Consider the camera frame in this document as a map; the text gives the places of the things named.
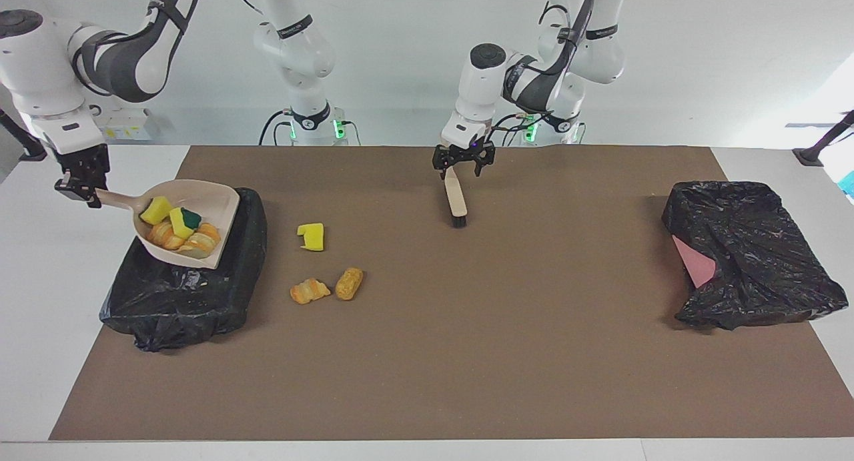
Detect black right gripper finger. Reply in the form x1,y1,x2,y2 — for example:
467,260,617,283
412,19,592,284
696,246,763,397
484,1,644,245
79,177,105,209
54,174,87,203

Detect beige brush with black bristles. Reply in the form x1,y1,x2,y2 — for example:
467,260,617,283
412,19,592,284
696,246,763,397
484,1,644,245
444,166,468,229

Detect small yellow sponge piece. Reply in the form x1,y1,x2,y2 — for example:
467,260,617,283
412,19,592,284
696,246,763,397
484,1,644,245
139,195,174,225

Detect pale bread piece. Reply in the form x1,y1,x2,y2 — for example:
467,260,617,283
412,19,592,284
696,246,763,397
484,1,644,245
147,221,185,251

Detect green and yellow sponge piece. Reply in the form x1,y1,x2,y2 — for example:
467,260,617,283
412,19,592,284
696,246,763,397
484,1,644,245
169,207,203,240

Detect large striped croissant piece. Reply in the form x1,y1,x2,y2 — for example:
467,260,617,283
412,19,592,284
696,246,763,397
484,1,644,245
177,222,222,260

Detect beige plastic dustpan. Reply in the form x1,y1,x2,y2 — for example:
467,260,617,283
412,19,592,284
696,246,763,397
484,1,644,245
95,179,241,270

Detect notched yellow sponge piece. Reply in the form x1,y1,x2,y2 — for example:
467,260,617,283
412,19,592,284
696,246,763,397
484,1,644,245
297,222,326,252

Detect brown bread roll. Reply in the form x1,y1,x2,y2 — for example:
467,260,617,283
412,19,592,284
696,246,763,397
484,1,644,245
334,267,364,301

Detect small striped croissant piece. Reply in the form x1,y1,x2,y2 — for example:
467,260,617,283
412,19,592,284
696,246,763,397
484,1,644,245
290,278,332,306

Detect black bag lined bin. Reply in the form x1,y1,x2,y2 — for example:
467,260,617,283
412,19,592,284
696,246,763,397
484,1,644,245
99,185,268,353

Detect pink bin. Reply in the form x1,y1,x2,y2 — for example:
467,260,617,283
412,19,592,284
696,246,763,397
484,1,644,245
672,235,717,290

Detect crumpled black trash bag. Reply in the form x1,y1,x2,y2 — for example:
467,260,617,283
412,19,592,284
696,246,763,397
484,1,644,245
661,180,849,332

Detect brown table mat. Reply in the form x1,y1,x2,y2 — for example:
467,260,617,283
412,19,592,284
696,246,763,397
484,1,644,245
49,145,854,442

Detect black base cable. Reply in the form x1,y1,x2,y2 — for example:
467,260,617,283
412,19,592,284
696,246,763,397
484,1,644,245
259,110,296,146
490,112,534,148

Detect white wall socket boxes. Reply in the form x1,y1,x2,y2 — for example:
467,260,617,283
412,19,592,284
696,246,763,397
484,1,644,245
87,108,161,141

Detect black camera stand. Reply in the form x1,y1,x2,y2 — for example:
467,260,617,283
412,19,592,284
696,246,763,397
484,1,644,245
0,109,55,162
793,110,854,167

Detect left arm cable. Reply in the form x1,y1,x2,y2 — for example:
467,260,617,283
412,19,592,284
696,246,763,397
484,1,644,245
540,0,598,71

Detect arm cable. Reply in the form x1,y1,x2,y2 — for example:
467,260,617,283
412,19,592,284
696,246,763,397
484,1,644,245
540,0,598,71
143,0,201,55

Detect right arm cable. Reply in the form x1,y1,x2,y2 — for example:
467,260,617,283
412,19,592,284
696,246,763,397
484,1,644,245
143,0,201,55

